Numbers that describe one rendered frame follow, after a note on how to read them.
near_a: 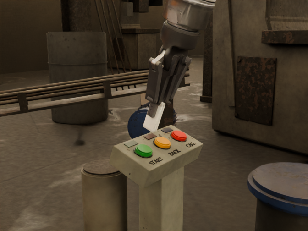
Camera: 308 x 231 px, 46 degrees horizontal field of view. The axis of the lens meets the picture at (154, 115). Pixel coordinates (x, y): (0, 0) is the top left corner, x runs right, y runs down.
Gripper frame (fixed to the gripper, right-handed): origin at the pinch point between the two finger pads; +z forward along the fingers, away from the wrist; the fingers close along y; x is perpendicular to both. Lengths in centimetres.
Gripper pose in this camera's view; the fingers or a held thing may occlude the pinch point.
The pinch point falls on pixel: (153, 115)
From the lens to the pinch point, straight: 78.4
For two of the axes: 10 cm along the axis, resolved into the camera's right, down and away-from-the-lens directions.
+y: -5.9, 1.8, -7.9
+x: 7.6, 4.6, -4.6
